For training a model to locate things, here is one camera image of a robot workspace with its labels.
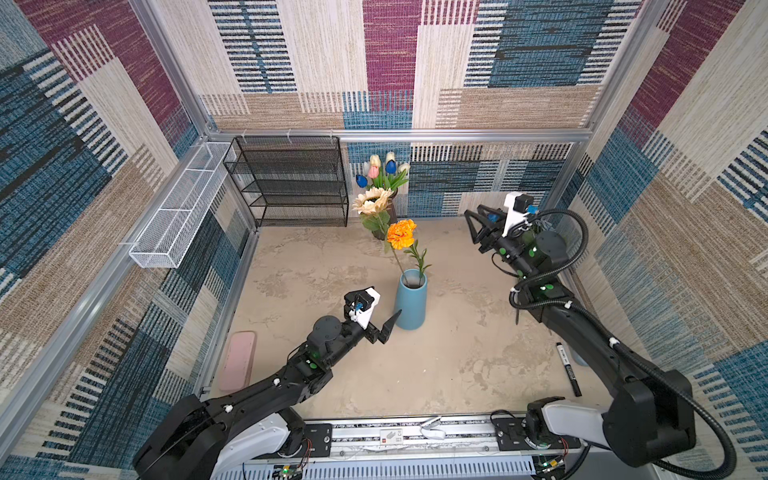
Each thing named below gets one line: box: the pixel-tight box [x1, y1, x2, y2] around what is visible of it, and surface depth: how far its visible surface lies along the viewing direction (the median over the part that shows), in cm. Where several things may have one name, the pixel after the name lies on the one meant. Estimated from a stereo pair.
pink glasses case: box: [219, 331, 256, 391], surface depth 87 cm
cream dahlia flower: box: [352, 187, 394, 233], surface depth 69 cm
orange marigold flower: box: [387, 219, 432, 286], surface depth 71 cm
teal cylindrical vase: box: [396, 269, 428, 331], surface depth 81 cm
